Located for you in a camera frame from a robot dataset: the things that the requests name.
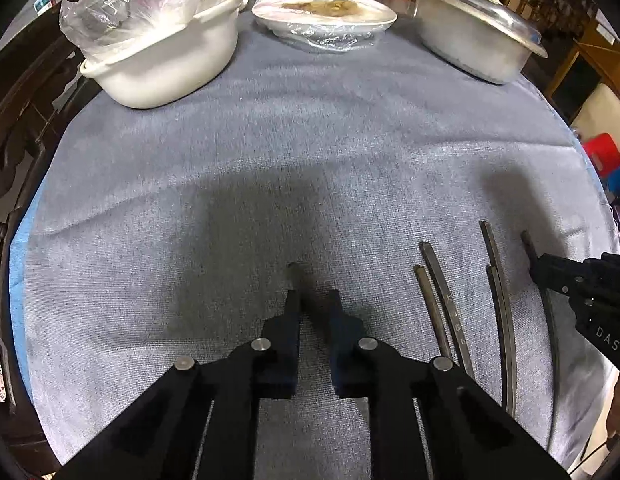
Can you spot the white ceramic pot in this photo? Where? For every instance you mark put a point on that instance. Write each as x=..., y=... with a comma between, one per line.
x=164, y=70

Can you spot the metal pot lid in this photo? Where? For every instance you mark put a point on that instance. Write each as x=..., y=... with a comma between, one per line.
x=480, y=10

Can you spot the white plate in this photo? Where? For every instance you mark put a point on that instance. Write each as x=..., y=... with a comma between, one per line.
x=275, y=17

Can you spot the metal cooking pot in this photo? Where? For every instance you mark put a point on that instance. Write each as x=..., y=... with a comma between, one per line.
x=465, y=55

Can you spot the grey tablecloth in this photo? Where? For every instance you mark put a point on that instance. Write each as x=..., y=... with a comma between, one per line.
x=290, y=160

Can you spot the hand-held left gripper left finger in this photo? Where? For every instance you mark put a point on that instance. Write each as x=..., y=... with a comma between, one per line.
x=290, y=342

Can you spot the red plastic stool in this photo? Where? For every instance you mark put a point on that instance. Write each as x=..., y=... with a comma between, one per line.
x=602, y=147

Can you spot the carved dark wooden sideboard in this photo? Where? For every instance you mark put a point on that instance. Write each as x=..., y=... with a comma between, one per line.
x=24, y=110

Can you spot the clear plastic bag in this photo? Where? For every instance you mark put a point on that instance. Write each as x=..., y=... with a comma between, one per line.
x=129, y=5

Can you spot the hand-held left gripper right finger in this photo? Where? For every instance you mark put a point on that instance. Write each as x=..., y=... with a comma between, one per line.
x=340, y=345

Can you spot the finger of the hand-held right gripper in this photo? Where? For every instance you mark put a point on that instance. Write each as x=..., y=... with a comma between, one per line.
x=555, y=275

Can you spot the cream chair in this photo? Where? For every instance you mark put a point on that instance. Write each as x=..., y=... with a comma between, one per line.
x=605, y=105

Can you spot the brown food leftovers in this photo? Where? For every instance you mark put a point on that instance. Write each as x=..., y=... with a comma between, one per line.
x=320, y=6

